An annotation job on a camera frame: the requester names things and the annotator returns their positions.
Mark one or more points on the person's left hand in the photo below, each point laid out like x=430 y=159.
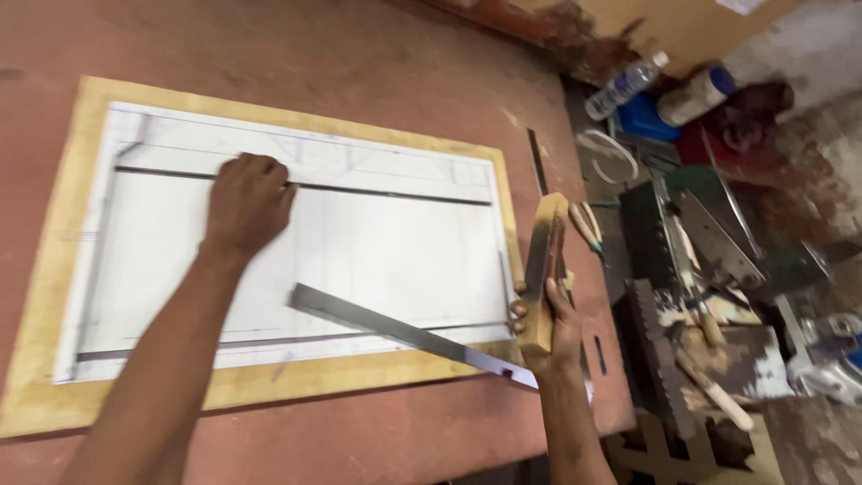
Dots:
x=246 y=202

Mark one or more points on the person's right hand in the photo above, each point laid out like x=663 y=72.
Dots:
x=560 y=330

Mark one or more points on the person's left fingers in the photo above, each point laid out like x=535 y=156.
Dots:
x=266 y=168

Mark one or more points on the white laminate sheet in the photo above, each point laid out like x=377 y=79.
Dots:
x=303 y=263

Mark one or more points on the thin dark metal strip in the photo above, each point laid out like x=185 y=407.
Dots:
x=537 y=161

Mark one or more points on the yellow plywood board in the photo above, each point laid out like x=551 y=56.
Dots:
x=40 y=364

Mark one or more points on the white curved strip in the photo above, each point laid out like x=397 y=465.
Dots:
x=616 y=158

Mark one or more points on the clear plastic water bottle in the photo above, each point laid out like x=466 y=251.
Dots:
x=623 y=84

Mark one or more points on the blue plastic container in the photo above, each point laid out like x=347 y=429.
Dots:
x=643 y=120

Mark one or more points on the blue capped plastic jar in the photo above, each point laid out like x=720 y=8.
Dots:
x=693 y=94

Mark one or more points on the heap of tools and scrap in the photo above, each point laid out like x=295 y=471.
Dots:
x=714 y=289

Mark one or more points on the silver power tool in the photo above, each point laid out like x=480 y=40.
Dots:
x=825 y=357

